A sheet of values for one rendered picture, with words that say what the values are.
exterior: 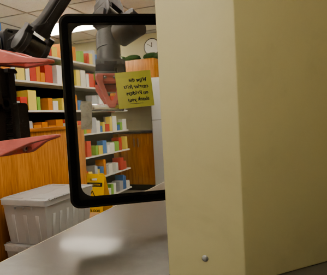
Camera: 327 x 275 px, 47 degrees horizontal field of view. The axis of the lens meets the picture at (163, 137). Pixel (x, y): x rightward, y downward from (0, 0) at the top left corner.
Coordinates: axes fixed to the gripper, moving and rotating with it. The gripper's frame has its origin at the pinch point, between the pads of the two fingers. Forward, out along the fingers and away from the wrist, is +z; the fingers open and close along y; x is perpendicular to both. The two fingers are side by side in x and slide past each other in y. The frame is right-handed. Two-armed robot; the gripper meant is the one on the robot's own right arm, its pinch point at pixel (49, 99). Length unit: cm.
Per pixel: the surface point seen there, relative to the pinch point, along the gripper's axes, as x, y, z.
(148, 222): 33.8, -26.1, -2.9
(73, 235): 22.4, -25.9, -14.6
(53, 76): 315, 55, -240
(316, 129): 18.9, -6.7, 32.3
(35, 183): 208, -48, -185
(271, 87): 13.2, -0.4, 26.7
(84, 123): 24.3, -3.3, -10.9
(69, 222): 190, -75, -141
